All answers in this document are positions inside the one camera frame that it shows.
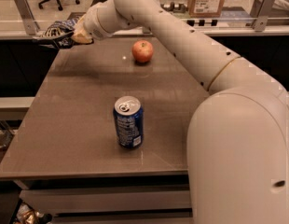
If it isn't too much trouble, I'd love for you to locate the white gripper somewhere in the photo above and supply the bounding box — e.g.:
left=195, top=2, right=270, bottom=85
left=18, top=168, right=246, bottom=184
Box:
left=71, top=3, right=112, bottom=45

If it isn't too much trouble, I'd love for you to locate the blue chip bag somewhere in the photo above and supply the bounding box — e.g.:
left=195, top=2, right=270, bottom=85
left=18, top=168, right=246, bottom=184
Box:
left=33, top=18, right=78, bottom=49

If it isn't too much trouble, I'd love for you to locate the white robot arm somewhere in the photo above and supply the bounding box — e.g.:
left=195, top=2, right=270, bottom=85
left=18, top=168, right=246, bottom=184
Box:
left=75, top=0, right=289, bottom=224

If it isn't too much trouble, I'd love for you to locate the red apple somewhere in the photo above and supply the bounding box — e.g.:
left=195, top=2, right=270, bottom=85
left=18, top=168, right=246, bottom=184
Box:
left=131, top=40, right=154, bottom=63

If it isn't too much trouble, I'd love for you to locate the blue soda can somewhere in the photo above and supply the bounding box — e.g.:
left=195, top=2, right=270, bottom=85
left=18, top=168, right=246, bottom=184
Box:
left=113, top=96, right=144, bottom=148

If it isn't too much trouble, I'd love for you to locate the cardboard box with label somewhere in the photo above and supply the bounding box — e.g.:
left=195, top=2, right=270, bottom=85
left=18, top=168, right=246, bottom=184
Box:
left=187, top=0, right=225, bottom=18

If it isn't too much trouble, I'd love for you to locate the left metal railing post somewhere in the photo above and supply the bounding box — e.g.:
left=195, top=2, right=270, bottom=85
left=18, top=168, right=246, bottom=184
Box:
left=14, top=0, right=39, bottom=35

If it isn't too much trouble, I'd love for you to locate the metal railing post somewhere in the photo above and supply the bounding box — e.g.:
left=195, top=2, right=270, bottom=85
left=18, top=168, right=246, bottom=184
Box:
left=14, top=0, right=39, bottom=35
left=252, top=0, right=275, bottom=32

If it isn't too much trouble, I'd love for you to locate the right metal railing post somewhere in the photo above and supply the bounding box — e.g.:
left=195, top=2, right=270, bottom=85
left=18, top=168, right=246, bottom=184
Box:
left=252, top=0, right=275, bottom=32

